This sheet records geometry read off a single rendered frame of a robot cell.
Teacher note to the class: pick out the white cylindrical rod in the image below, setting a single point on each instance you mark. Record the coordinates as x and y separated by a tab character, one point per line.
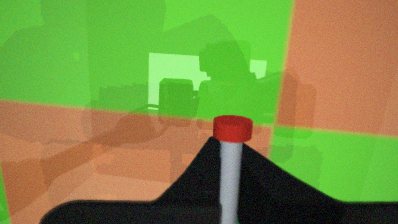
232	131

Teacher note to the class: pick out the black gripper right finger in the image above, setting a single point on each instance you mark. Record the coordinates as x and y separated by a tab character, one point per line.
270	195

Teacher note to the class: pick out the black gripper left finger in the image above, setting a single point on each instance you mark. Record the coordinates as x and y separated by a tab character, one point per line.
194	198

